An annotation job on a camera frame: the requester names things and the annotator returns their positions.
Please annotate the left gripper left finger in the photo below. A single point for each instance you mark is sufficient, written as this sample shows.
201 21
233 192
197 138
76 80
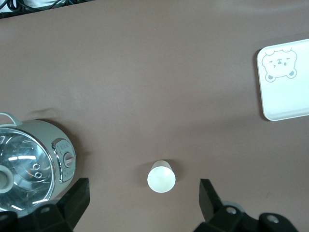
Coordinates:
74 200

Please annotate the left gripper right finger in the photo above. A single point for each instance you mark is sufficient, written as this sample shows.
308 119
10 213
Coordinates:
208 200

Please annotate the white plastic cup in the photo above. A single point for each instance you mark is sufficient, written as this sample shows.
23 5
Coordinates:
161 177

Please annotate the white bear print tray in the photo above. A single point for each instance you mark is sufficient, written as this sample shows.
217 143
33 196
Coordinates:
287 91

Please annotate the glass cooker lid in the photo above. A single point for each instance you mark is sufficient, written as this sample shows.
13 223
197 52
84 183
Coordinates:
21 157

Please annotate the grey-green electric cooker pot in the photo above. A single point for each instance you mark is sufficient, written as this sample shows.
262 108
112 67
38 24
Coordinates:
43 128

